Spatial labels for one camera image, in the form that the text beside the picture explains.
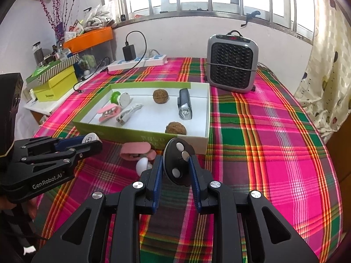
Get chevron patterned box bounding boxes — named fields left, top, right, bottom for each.
left=26, top=53, right=80, bottom=85

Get colourful paper packets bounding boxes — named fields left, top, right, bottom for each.
left=64, top=19, right=85, bottom=43

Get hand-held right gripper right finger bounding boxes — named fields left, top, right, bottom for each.
left=188, top=155, right=320, bottom=263

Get black disc with metal caps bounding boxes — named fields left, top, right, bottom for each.
left=163, top=138, right=196, bottom=186

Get green and white spool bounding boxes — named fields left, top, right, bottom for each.
left=110, top=91, right=132, bottom=107

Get black charger cable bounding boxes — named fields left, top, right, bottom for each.
left=73, top=31, right=147, bottom=92

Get pink plaid blanket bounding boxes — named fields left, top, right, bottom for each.
left=31, top=57, right=344, bottom=263

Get white power strip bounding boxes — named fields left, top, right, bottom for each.
left=107, top=54, right=168, bottom=72

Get grey space heater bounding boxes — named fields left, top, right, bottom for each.
left=206, top=31, right=260, bottom=94

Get pink clip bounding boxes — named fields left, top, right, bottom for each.
left=121, top=142, right=157, bottom=162
left=97, top=105, right=122, bottom=122

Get black flashlight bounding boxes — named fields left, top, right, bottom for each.
left=177, top=88, right=192, bottom=120

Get small white ball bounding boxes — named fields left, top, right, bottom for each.
left=136, top=157, right=152, bottom=174

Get yellow cardboard box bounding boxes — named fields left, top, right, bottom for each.
left=32, top=66, right=79, bottom=102

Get black charger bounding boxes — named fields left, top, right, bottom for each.
left=122, top=44, right=136, bottom=61

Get purple flower branches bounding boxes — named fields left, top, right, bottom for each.
left=40, top=0, right=85, bottom=41

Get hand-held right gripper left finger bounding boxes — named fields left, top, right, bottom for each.
left=31, top=155, right=165, bottom=263

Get cream dotted curtain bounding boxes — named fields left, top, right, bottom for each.
left=293, top=0, right=351, bottom=143

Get orange plastic bin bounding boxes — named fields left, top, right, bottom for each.
left=63, top=27, right=113, bottom=53

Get green and white cardboard box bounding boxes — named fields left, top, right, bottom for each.
left=73, top=82, right=211, bottom=155

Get white usb cable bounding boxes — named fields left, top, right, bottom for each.
left=116, top=103, right=144, bottom=126

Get brown walnut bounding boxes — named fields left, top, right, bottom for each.
left=152, top=89, right=168, bottom=104
left=165, top=122, right=187, bottom=135

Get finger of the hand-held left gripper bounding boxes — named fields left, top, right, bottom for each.
left=14, top=135, right=86, bottom=154
left=20, top=141, right=104, bottom=168

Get clear storage bin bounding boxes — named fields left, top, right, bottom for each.
left=79, top=40, right=114, bottom=72

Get dark glass jar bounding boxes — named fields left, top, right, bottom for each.
left=31, top=42, right=44, bottom=66

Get wooden wardrobe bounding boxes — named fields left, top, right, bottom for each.
left=325, top=121, right=351, bottom=187

